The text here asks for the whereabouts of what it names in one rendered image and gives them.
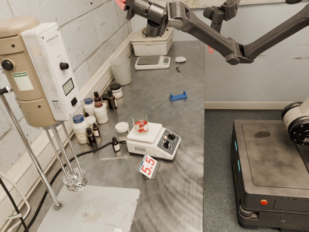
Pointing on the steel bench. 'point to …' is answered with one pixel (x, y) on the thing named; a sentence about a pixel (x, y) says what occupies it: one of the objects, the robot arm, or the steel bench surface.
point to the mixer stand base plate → (92, 210)
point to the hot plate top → (156, 128)
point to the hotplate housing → (151, 147)
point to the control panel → (169, 142)
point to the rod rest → (178, 96)
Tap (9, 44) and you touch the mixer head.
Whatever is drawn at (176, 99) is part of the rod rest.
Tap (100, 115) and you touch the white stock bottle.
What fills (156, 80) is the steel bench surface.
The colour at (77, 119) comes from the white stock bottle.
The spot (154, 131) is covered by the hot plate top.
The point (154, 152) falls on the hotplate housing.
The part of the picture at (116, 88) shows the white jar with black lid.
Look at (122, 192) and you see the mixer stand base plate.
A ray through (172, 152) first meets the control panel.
